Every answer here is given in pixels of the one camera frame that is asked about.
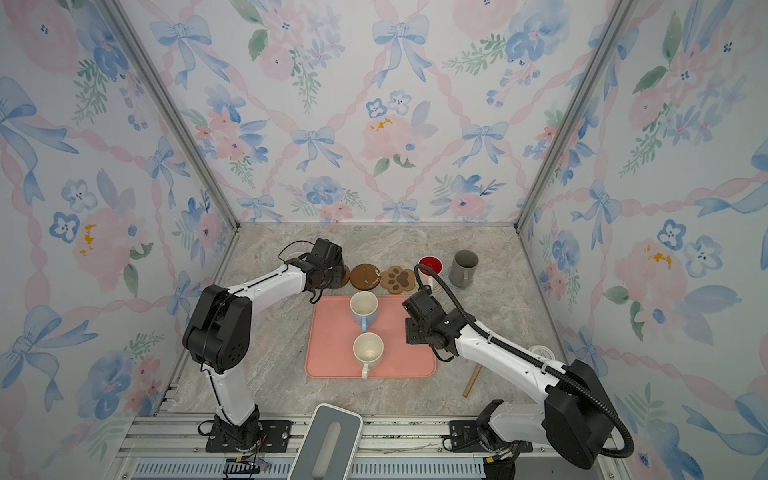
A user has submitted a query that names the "plain wooden round coaster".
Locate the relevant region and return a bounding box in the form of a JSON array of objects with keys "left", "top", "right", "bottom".
[{"left": 341, "top": 265, "right": 351, "bottom": 287}]

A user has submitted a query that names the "cork paw coaster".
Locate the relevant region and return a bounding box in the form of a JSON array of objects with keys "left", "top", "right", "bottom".
[{"left": 380, "top": 266, "right": 416, "bottom": 295}]

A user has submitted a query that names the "wooden mallet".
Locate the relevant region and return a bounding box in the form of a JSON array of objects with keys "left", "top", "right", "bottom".
[{"left": 462, "top": 364, "right": 483, "bottom": 398}]

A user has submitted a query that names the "black corrugated cable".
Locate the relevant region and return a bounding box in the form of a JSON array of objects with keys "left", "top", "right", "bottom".
[{"left": 413, "top": 263, "right": 635, "bottom": 460}]

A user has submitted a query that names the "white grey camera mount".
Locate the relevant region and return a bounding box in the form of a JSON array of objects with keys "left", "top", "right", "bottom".
[{"left": 288, "top": 403, "right": 364, "bottom": 480}]

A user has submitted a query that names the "pink mug red inside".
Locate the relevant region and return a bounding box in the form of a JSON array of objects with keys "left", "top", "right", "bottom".
[{"left": 419, "top": 256, "right": 443, "bottom": 292}]

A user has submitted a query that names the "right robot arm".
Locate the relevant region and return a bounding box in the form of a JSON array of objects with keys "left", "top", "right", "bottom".
[{"left": 403, "top": 287, "right": 635, "bottom": 469}]

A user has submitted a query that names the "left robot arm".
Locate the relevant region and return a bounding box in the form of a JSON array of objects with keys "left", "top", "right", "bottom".
[{"left": 182, "top": 239, "right": 344, "bottom": 452}]

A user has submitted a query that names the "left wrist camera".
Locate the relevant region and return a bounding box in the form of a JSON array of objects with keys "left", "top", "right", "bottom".
[{"left": 312, "top": 238, "right": 342, "bottom": 263}]

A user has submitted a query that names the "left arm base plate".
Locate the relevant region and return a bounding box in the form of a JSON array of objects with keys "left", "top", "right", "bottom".
[{"left": 203, "top": 417, "right": 292, "bottom": 454}]

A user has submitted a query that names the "cream white mug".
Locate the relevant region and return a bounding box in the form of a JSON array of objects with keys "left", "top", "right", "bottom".
[{"left": 353, "top": 332, "right": 384, "bottom": 380}]

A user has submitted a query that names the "grey mug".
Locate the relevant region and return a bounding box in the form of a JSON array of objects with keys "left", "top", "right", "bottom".
[{"left": 448, "top": 249, "right": 479, "bottom": 289}]

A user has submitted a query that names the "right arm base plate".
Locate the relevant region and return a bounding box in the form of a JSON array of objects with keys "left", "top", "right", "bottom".
[{"left": 442, "top": 420, "right": 533, "bottom": 457}]

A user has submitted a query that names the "pink tray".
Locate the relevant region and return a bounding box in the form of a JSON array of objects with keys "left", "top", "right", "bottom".
[{"left": 305, "top": 296, "right": 437, "bottom": 379}]

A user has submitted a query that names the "white lidded cup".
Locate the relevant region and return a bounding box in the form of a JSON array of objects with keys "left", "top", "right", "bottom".
[{"left": 529, "top": 345, "right": 556, "bottom": 361}]

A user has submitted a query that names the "light blue mug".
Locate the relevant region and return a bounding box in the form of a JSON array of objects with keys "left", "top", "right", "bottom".
[{"left": 350, "top": 291, "right": 379, "bottom": 333}]

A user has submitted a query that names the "dark brown round coaster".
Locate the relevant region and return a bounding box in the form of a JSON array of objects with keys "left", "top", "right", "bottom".
[{"left": 350, "top": 263, "right": 381, "bottom": 291}]

